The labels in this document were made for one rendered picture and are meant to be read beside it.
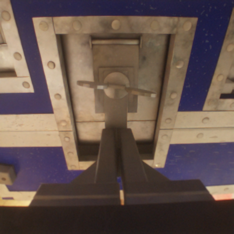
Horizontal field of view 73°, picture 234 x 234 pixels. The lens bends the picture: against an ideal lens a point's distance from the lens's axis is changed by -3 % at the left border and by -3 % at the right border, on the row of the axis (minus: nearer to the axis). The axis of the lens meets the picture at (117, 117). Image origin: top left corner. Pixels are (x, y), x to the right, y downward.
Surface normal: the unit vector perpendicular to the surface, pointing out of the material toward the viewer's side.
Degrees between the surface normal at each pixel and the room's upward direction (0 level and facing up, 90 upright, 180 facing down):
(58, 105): 90
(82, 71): 90
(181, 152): 90
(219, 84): 90
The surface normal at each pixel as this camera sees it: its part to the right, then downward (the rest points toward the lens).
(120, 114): 0.03, 0.29
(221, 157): 0.04, 0.55
